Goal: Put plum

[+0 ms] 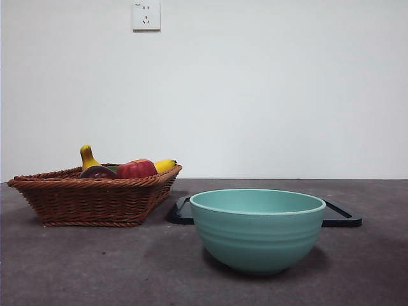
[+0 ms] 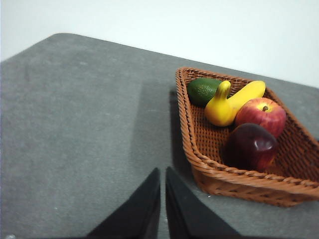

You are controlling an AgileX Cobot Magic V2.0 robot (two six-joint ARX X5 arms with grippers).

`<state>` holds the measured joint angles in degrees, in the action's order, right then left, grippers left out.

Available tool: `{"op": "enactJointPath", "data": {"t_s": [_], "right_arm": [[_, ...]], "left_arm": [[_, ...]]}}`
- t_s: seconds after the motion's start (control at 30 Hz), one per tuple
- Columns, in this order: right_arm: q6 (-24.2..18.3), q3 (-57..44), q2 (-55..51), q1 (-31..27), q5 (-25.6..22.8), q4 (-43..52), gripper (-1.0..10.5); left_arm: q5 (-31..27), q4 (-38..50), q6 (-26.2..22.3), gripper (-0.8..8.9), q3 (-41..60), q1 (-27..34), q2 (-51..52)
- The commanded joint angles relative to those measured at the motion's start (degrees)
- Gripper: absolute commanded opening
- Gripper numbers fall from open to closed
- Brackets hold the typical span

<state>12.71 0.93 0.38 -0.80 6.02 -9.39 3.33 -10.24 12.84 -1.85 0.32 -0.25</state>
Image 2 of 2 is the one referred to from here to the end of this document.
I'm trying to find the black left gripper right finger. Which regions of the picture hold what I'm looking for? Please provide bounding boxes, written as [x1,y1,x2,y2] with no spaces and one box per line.
[165,166,241,239]

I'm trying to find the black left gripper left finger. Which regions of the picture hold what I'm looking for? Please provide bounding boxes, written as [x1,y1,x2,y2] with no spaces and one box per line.
[86,167,160,239]

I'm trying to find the dark purple plum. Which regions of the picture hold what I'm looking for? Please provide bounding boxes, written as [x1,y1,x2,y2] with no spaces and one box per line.
[225,123,279,172]

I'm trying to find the brown wicker basket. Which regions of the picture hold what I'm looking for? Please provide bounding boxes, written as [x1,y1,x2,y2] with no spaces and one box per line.
[175,66,319,208]

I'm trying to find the yellow banana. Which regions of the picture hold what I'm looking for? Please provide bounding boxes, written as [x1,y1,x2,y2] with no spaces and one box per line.
[204,80,267,127]

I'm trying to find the green avocado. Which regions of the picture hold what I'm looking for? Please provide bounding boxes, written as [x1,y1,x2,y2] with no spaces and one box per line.
[186,77,224,108]

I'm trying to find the red yellow apple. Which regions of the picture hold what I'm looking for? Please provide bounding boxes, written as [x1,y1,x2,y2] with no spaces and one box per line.
[235,97,287,139]

